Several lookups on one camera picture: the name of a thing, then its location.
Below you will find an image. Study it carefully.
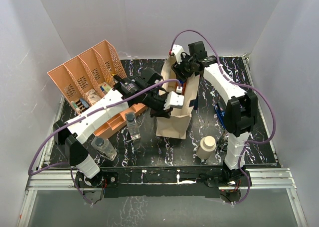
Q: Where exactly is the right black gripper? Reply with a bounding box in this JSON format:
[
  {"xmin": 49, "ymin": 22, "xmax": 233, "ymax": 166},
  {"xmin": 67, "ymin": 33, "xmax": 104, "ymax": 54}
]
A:
[{"xmin": 171, "ymin": 52, "xmax": 196, "ymax": 82}]

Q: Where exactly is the beige canvas tote bag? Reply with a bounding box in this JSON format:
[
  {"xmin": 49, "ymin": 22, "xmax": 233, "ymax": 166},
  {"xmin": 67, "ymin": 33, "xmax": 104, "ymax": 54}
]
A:
[{"xmin": 156, "ymin": 56, "xmax": 200, "ymax": 139}]

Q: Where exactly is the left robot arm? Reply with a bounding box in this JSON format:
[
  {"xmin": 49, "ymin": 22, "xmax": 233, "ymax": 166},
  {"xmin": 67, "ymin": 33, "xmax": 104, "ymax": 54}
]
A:
[{"xmin": 53, "ymin": 69, "xmax": 183, "ymax": 187}]

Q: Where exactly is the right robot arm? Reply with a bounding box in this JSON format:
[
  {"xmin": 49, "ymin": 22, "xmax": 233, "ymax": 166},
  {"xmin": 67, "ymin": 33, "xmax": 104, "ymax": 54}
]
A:
[{"xmin": 169, "ymin": 41, "xmax": 258, "ymax": 186}]

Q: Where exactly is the upright clear square bottle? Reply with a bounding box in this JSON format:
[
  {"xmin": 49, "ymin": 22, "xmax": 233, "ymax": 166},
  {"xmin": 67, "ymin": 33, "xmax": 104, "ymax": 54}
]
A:
[{"xmin": 125, "ymin": 112, "xmax": 141, "ymax": 141}]

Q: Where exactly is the beige small carton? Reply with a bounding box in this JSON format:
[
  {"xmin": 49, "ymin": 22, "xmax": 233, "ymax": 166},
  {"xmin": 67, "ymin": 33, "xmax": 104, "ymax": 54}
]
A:
[{"xmin": 100, "ymin": 82, "xmax": 112, "ymax": 95}]

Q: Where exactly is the cream cylindrical bottle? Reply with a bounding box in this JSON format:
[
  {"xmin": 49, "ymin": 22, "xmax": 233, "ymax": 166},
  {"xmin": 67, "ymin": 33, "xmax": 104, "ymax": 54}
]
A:
[{"xmin": 196, "ymin": 136, "xmax": 216, "ymax": 159}]

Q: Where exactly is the tilted clear square bottle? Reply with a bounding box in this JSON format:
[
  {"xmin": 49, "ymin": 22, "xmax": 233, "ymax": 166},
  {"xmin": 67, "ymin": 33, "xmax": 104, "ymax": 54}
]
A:
[{"xmin": 91, "ymin": 136, "xmax": 117, "ymax": 161}]

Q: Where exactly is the pink plastic desk organizer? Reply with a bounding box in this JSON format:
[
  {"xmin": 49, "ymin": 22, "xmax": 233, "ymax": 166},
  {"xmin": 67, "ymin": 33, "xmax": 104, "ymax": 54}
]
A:
[{"xmin": 46, "ymin": 39, "xmax": 148, "ymax": 140}]

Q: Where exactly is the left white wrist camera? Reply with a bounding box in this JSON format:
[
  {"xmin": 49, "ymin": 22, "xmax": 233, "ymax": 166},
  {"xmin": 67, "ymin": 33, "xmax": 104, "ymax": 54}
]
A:
[{"xmin": 163, "ymin": 91, "xmax": 184, "ymax": 110}]

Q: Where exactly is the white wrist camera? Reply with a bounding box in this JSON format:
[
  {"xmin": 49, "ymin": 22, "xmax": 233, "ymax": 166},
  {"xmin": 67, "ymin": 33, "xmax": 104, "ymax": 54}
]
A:
[
  {"xmin": 169, "ymin": 44, "xmax": 184, "ymax": 64},
  {"xmin": 163, "ymin": 91, "xmax": 184, "ymax": 110}
]

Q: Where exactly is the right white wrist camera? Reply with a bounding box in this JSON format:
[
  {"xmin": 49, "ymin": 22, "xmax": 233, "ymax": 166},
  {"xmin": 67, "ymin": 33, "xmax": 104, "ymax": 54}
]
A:
[{"xmin": 169, "ymin": 44, "xmax": 184, "ymax": 64}]

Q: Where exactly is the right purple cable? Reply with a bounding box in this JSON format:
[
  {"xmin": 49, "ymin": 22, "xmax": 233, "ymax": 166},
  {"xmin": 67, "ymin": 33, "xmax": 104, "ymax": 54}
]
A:
[{"xmin": 170, "ymin": 29, "xmax": 277, "ymax": 204}]

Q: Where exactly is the purple cable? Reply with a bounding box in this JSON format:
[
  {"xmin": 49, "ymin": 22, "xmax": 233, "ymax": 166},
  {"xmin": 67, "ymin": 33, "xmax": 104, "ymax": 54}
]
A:
[
  {"xmin": 27, "ymin": 78, "xmax": 181, "ymax": 176},
  {"xmin": 170, "ymin": 29, "xmax": 277, "ymax": 204}
]

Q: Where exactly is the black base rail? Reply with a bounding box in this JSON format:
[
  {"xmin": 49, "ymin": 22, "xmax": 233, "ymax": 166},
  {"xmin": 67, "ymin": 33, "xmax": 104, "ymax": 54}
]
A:
[{"xmin": 75, "ymin": 165, "xmax": 252, "ymax": 198}]

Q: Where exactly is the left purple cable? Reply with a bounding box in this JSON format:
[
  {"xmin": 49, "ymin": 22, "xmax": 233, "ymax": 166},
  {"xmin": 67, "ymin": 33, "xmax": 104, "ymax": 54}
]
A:
[{"xmin": 27, "ymin": 78, "xmax": 181, "ymax": 176}]

